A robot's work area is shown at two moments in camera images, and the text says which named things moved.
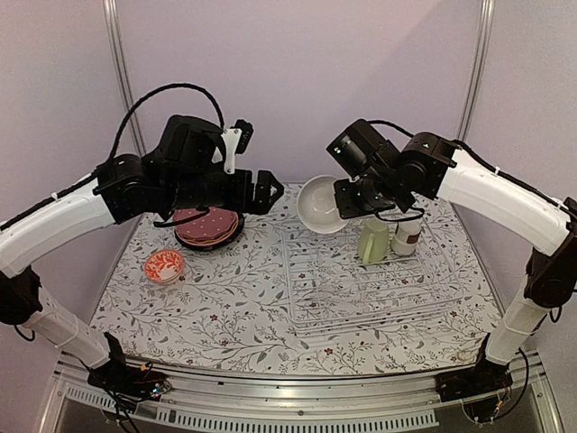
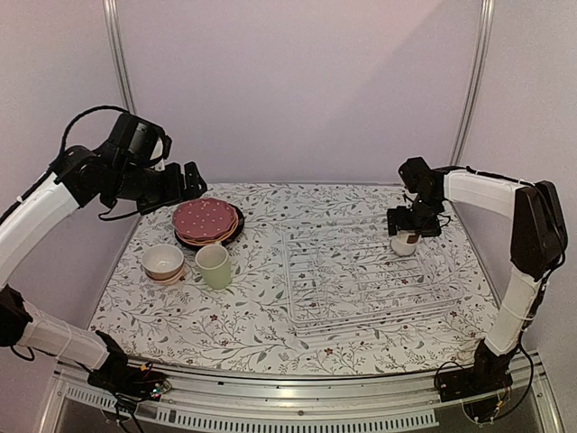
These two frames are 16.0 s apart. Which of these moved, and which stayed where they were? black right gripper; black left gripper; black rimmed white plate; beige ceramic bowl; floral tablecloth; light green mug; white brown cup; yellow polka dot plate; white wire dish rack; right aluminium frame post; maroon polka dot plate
Moved: black left gripper; black right gripper; light green mug; beige ceramic bowl
Stayed: floral tablecloth; maroon polka dot plate; white wire dish rack; right aluminium frame post; yellow polka dot plate; black rimmed white plate; white brown cup
